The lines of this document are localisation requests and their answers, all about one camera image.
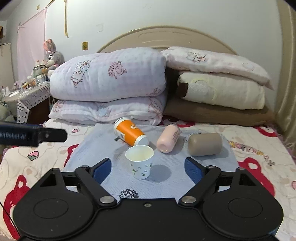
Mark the pink floral pillow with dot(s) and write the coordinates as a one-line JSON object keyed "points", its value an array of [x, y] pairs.
{"points": [[195, 60]]}

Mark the light blue cloth mat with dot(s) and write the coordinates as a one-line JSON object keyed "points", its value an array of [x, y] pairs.
{"points": [[162, 177]]}

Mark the pink plastic cup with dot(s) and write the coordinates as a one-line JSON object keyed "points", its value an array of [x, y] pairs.
{"points": [[167, 140]]}

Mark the yellow wall sticker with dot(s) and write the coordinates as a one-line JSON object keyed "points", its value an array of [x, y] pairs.
{"points": [[85, 46]]}

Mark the grey plush bunny toy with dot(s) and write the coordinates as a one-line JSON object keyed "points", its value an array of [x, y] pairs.
{"points": [[53, 58]]}

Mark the brown pillow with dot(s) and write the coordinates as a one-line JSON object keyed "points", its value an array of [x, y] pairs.
{"points": [[206, 113]]}

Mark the bedside table with cloth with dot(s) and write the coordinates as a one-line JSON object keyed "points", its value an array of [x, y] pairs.
{"points": [[31, 93]]}

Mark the bear print bed sheet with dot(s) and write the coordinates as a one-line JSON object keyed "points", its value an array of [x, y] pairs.
{"points": [[257, 149]]}

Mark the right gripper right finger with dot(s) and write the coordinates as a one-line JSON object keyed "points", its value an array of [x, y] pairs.
{"points": [[205, 180]]}

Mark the pink wall cloth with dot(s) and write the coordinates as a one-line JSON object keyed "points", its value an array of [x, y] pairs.
{"points": [[29, 46]]}

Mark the cream folded blanket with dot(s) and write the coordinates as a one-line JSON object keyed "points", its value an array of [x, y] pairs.
{"points": [[221, 89]]}

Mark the orange paper cup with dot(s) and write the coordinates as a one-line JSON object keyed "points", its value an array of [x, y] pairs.
{"points": [[126, 130]]}

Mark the beige curtain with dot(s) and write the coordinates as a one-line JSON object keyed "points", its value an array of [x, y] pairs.
{"points": [[285, 99]]}

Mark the taupe plastic cup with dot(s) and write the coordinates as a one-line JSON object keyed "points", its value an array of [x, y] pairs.
{"points": [[204, 144]]}

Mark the white leaf-print paper cup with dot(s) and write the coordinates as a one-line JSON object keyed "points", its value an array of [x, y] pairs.
{"points": [[140, 160]]}

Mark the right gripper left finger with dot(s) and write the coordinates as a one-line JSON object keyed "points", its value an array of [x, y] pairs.
{"points": [[91, 178]]}

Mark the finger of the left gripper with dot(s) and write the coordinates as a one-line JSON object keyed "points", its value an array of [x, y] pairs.
{"points": [[52, 135]]}

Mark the beige wooden headboard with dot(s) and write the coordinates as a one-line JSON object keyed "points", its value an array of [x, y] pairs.
{"points": [[163, 37]]}

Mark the pink checkered folded quilt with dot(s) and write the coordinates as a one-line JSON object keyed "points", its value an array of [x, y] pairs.
{"points": [[104, 87]]}

